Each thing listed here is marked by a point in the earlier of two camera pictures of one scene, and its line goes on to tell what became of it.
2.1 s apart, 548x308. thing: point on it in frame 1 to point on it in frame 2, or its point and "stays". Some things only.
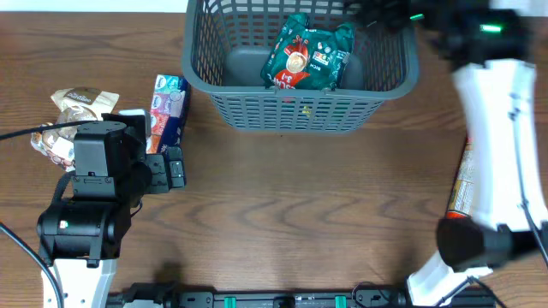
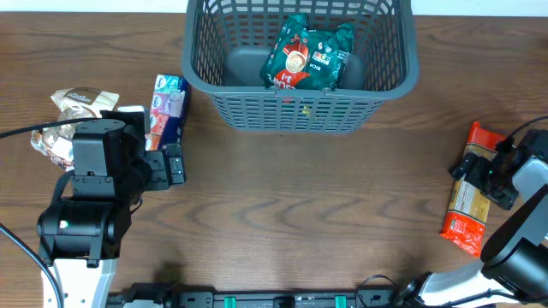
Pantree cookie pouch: (56, 139) stays
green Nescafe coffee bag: (307, 59) stays
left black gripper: (176, 180) stays
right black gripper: (367, 10) to (506, 200)
